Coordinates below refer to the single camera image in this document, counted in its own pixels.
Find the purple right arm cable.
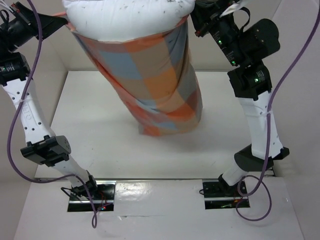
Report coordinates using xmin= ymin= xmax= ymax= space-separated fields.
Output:
xmin=234 ymin=12 xmax=320 ymax=223

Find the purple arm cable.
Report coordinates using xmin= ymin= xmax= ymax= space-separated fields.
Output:
xmin=6 ymin=0 xmax=100 ymax=229
xmin=234 ymin=12 xmax=320 ymax=223

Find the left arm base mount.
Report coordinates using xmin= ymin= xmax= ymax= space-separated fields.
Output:
xmin=59 ymin=178 xmax=117 ymax=212

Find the white pillow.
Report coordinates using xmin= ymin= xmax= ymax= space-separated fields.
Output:
xmin=62 ymin=0 xmax=195 ymax=42

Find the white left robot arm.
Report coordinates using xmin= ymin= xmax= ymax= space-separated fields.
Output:
xmin=0 ymin=1 xmax=99 ymax=200

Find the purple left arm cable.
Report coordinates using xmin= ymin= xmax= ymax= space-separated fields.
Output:
xmin=6 ymin=0 xmax=100 ymax=229

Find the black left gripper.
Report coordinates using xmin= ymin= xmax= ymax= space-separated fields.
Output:
xmin=0 ymin=1 xmax=65 ymax=53

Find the orange grey checked pillowcase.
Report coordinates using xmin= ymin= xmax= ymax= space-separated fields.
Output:
xmin=61 ymin=11 xmax=203 ymax=137

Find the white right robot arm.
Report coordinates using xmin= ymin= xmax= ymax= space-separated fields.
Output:
xmin=191 ymin=0 xmax=290 ymax=196

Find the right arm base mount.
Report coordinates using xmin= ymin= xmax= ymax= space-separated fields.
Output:
xmin=198 ymin=179 xmax=250 ymax=210

